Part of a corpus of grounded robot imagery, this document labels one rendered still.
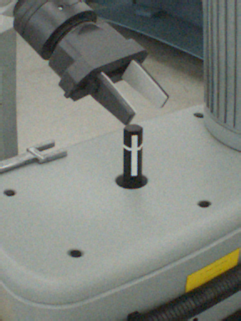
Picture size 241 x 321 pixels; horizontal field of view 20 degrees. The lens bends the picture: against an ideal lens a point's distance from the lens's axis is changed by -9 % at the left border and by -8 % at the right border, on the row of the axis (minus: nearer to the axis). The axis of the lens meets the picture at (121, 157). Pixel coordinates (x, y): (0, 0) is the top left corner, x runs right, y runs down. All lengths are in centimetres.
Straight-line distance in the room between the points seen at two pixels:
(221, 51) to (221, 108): 9
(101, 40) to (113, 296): 30
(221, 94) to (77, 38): 22
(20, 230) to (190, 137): 30
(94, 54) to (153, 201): 18
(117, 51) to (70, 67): 6
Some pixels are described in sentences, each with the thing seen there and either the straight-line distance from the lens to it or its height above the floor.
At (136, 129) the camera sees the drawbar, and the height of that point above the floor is 196.
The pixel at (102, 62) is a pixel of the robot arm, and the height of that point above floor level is 204.
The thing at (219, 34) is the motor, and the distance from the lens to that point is 89.
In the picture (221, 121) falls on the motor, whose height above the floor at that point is 192.
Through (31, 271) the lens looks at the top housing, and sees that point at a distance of 70.
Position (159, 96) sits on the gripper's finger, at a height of 199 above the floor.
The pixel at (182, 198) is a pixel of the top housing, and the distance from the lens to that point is 82.
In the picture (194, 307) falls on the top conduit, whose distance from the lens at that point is 79.
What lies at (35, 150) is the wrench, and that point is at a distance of 90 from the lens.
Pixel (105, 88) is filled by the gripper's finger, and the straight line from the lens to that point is 77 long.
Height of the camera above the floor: 232
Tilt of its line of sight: 29 degrees down
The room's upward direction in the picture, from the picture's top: straight up
